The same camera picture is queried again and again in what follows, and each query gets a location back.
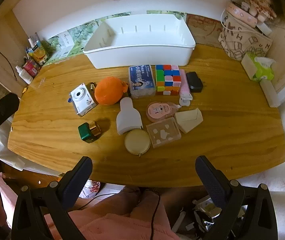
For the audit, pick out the brown haired doll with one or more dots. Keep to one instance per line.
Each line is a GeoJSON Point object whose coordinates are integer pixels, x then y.
{"type": "Point", "coordinates": [258, 2]}

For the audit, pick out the letter print tote bag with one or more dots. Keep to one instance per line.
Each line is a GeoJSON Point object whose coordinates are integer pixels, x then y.
{"type": "Point", "coordinates": [240, 42]}

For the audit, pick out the white plastic sheet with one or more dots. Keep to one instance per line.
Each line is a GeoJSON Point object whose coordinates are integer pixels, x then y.
{"type": "Point", "coordinates": [12, 155]}

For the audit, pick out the multicolour puzzle cube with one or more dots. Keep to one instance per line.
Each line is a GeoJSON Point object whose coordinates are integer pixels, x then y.
{"type": "Point", "coordinates": [167, 80]}

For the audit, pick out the blue tissue pack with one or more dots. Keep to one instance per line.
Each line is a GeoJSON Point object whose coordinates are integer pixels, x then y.
{"type": "Point", "coordinates": [141, 80]}

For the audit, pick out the white compact camera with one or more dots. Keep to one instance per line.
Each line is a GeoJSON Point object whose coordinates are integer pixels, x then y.
{"type": "Point", "coordinates": [82, 100]}

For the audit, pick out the beige rounded toy pieces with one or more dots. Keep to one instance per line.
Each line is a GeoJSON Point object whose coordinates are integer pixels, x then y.
{"type": "Point", "coordinates": [137, 142]}

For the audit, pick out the orange plush coin purse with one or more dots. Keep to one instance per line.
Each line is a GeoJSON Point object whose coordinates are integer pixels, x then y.
{"type": "Point", "coordinates": [107, 91]}

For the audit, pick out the brown print cardboard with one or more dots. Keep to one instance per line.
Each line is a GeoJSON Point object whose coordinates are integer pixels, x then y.
{"type": "Point", "coordinates": [202, 30]}

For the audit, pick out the green perfume bottle gold cap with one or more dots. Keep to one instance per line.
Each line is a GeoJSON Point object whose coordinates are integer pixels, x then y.
{"type": "Point", "coordinates": [86, 131]}

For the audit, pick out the white plastic storage bin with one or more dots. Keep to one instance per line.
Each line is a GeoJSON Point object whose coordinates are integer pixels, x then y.
{"type": "Point", "coordinates": [142, 40]}

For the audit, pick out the small yellow object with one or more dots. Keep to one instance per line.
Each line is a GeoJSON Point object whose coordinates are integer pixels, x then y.
{"type": "Point", "coordinates": [25, 89]}

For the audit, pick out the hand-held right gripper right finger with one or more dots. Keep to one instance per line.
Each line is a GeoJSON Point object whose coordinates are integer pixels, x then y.
{"type": "Point", "coordinates": [211, 180]}

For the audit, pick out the red snack packet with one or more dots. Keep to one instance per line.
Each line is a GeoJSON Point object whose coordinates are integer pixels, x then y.
{"type": "Point", "coordinates": [32, 67]}

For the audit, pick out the small black case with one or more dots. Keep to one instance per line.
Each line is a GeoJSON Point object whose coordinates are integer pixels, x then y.
{"type": "Point", "coordinates": [194, 82]}

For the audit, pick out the white plastic bottle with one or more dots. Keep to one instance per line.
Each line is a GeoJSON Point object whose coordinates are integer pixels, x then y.
{"type": "Point", "coordinates": [128, 120]}

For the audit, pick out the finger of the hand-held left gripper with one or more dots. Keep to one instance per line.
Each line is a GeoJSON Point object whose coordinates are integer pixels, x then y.
{"type": "Point", "coordinates": [2, 110]}

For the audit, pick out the floor clutter pile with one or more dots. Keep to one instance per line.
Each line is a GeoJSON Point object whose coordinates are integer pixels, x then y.
{"type": "Point", "coordinates": [205, 217]}

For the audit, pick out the beige triangular box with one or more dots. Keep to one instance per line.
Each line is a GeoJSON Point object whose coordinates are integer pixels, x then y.
{"type": "Point", "coordinates": [187, 120]}

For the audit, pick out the white tube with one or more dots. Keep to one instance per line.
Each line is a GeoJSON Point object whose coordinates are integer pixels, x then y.
{"type": "Point", "coordinates": [30, 42]}

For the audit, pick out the white and green tissue box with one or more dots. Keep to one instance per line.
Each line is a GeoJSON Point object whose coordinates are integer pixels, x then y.
{"type": "Point", "coordinates": [248, 66]}

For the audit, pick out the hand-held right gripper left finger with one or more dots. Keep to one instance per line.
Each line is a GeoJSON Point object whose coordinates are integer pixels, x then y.
{"type": "Point", "coordinates": [78, 180]}

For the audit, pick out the red print plastic bag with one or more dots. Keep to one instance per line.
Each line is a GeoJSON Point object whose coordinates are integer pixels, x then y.
{"type": "Point", "coordinates": [92, 187]}

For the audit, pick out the green fruit print carton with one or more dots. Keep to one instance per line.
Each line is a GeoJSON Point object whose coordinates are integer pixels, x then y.
{"type": "Point", "coordinates": [65, 42]}
{"type": "Point", "coordinates": [167, 13]}

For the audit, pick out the pink stick with white cap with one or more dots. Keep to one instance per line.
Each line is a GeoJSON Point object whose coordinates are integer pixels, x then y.
{"type": "Point", "coordinates": [184, 85]}

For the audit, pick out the gold metal keyring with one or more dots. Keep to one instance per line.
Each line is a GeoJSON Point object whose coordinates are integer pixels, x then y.
{"type": "Point", "coordinates": [92, 87]}

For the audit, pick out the small white box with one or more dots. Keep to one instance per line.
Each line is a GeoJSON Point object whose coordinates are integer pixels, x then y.
{"type": "Point", "coordinates": [265, 28]}

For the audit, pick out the clear patterned box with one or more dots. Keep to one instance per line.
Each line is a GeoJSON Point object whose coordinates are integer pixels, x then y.
{"type": "Point", "coordinates": [163, 132]}

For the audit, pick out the pink round bottle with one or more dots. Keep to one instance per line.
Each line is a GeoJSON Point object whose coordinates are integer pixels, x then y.
{"type": "Point", "coordinates": [158, 111]}

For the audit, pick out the pink round box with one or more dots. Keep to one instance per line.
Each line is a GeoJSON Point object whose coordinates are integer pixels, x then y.
{"type": "Point", "coordinates": [237, 12]}

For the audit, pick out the white squeeze bottle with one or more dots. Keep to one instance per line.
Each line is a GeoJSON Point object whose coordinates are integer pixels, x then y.
{"type": "Point", "coordinates": [25, 76]}

